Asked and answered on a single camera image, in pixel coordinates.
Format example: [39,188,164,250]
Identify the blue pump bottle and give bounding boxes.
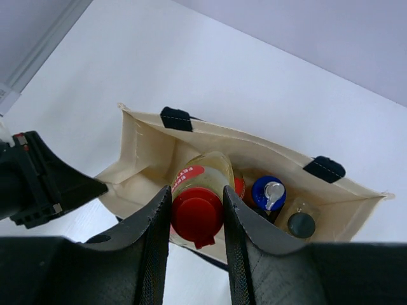
[251,175,287,212]

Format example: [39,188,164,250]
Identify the beige canvas tote bag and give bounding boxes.
[93,102,395,271]

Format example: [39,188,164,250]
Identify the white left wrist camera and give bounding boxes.
[0,118,15,147]

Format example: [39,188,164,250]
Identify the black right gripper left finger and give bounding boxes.
[1,187,172,304]

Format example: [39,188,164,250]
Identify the left aluminium frame post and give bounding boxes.
[1,0,92,116]

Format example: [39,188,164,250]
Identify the yellow bottle red cap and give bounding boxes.
[171,151,235,249]
[234,176,245,200]

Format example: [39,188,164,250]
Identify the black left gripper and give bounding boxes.
[1,131,107,229]

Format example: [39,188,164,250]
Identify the clear bottle dark cap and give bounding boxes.
[275,197,321,240]

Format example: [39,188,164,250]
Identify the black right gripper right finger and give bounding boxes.
[223,186,406,304]

